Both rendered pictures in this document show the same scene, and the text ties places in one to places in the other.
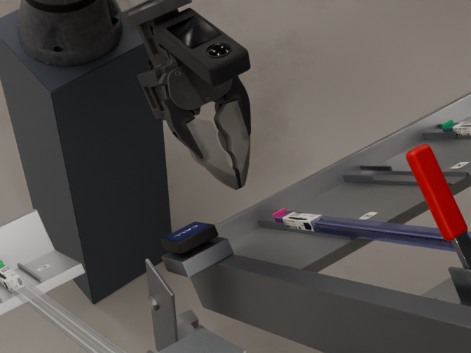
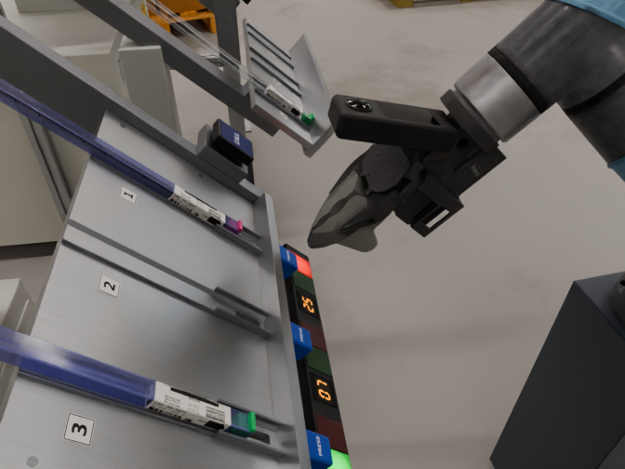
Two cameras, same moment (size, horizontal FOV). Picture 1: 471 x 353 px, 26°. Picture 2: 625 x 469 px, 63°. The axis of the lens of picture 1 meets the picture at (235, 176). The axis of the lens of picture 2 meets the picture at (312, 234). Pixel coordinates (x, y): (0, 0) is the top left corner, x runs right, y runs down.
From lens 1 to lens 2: 106 cm
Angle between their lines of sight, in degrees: 72
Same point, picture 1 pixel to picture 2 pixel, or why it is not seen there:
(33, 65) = (613, 277)
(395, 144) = (278, 379)
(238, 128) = (344, 216)
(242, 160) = (320, 230)
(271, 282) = (99, 86)
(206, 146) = (336, 194)
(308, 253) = (126, 144)
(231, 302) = not seen: hidden behind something
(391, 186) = (171, 266)
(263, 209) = (266, 238)
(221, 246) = (203, 143)
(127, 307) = not seen: outside the picture
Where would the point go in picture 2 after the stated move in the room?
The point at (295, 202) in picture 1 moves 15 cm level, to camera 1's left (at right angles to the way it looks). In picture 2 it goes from (262, 267) to (323, 189)
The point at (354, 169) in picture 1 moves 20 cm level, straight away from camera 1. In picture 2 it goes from (270, 326) to (482, 448)
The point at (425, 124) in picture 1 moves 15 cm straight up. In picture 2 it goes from (288, 427) to (280, 290)
